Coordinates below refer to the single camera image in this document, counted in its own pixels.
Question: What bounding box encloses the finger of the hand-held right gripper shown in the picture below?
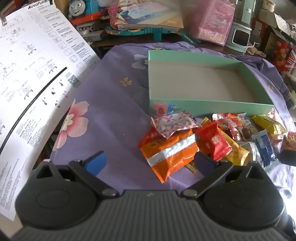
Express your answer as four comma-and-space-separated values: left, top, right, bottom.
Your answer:
280, 149, 296, 167

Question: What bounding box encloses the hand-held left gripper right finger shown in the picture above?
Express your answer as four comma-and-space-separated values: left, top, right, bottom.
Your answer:
181, 152, 269, 198

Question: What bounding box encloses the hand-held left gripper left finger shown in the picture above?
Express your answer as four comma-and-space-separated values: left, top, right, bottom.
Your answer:
30, 151, 119, 198

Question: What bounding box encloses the red patterned snack packet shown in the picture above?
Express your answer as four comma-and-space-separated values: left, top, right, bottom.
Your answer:
281, 132, 296, 152

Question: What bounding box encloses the blue and white snack packet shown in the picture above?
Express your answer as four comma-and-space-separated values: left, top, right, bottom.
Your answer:
251, 130, 280, 172

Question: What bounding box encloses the small red snack packet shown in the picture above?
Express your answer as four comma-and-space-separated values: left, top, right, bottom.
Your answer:
195, 121, 233, 162

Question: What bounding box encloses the orange silver-striped snack packet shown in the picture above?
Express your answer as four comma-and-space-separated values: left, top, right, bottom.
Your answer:
141, 132, 200, 184

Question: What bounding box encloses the clear silver cookie packet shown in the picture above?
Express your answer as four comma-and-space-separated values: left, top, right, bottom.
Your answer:
238, 141, 259, 166

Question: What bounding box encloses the yellow silver-striped snack packet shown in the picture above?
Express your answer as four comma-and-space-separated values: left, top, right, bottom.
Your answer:
251, 115, 287, 135

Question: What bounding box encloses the red-orange green-label snack packet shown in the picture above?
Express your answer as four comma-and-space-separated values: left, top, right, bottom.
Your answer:
212, 113, 247, 141

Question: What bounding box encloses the brown jelly cup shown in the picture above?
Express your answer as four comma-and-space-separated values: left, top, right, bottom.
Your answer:
240, 125, 258, 141

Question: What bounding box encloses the pink floral snack packet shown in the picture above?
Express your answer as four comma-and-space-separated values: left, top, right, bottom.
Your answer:
151, 112, 200, 139

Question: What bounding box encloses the long red snack packet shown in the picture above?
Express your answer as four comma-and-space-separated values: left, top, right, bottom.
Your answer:
138, 127, 162, 149

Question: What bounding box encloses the pink and blue candy packet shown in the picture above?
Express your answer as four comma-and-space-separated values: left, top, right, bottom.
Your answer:
153, 102, 176, 116

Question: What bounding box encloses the mint green cardboard box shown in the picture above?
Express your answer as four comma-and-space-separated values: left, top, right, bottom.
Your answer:
147, 49, 275, 117

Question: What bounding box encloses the purple floral cloth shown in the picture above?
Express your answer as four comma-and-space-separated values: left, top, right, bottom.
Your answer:
50, 41, 296, 209

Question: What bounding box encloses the red printed box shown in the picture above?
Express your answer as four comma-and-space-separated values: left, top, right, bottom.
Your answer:
269, 32, 296, 77

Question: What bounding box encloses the white instruction sheet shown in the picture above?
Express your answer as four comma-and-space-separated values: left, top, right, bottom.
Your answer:
0, 0, 101, 220

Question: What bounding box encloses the beige plush toy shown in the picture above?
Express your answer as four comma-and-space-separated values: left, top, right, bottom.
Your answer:
245, 43, 266, 58

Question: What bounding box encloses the white cardboard box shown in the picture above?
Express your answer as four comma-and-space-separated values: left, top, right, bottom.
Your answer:
257, 7, 296, 40

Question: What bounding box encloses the teal plastic toy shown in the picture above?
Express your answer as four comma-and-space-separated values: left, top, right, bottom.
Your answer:
105, 25, 201, 45

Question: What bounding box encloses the pink printed box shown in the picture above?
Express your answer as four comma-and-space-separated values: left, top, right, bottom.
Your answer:
198, 0, 236, 47

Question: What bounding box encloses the mint green toy appliance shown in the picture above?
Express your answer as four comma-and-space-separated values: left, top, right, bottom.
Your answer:
225, 0, 257, 52

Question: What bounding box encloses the blue toy train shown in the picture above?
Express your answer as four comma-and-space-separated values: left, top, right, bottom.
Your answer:
68, 0, 109, 26

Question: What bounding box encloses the children's picture book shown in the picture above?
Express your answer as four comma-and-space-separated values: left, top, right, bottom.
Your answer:
114, 0, 184, 30

